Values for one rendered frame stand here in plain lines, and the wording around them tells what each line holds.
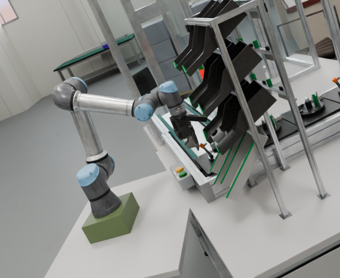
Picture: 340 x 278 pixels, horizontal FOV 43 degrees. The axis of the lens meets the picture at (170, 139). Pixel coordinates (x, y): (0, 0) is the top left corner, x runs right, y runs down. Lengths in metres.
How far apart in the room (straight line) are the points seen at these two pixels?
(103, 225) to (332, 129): 1.17
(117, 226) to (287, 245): 0.84
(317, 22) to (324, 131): 4.08
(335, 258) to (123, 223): 0.94
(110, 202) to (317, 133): 1.03
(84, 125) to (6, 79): 10.81
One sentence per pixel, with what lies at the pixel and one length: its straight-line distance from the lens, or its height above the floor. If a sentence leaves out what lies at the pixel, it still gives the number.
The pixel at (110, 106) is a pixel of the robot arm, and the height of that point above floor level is 1.44.
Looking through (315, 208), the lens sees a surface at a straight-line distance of 1.77.
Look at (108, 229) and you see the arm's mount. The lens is 2.13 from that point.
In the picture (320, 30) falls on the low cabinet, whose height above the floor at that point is 0.41.
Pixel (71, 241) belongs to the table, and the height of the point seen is 0.86.
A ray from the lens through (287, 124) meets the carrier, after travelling 2.23.
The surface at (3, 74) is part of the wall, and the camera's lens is 12.91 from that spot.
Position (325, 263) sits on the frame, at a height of 0.77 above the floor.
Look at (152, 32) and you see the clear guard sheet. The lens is 3.32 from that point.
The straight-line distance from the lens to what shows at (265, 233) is 1.72.
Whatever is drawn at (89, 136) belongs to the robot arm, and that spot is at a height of 1.31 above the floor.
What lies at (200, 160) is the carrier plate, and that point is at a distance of 2.20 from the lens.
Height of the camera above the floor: 1.86
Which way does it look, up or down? 20 degrees down
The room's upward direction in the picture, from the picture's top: 24 degrees counter-clockwise
